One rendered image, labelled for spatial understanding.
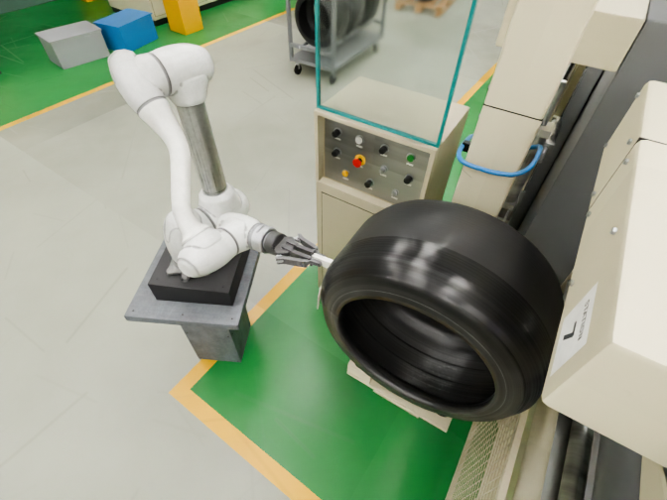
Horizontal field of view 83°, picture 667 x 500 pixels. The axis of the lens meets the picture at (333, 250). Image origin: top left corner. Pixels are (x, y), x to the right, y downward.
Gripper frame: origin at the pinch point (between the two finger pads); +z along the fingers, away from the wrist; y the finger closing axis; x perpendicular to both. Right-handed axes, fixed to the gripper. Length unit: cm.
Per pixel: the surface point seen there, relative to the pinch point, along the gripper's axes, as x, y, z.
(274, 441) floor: 119, -28, -30
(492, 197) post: -14.8, 28.5, 37.6
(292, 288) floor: 112, 54, -78
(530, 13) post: -57, 29, 37
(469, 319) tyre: -15.0, -11.9, 44.6
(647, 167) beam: -48, -3, 60
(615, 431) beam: -35, -33, 64
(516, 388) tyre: 1, -12, 57
